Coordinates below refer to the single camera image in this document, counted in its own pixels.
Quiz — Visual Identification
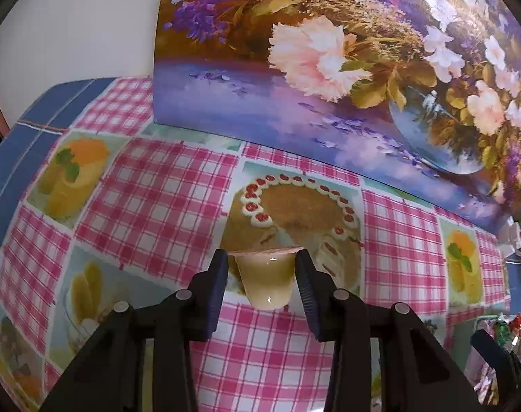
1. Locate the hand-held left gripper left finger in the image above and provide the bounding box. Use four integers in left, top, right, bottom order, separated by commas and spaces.
42, 249, 230, 412

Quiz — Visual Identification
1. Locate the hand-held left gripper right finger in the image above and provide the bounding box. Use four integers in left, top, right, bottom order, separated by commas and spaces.
296, 250, 484, 412

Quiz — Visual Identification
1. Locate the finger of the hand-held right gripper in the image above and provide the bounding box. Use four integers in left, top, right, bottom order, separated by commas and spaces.
471, 330, 521, 406

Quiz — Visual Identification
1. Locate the white box with mint rim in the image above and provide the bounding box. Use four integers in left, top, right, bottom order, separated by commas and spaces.
451, 315, 514, 396

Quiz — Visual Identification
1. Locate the beige jelly cup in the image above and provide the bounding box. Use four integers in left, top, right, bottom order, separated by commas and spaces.
227, 247, 304, 310

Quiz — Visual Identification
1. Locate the white table lamp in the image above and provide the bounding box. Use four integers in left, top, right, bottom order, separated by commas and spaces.
498, 217, 521, 262

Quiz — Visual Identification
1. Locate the flower painting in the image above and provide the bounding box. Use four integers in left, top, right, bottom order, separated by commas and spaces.
153, 0, 521, 234

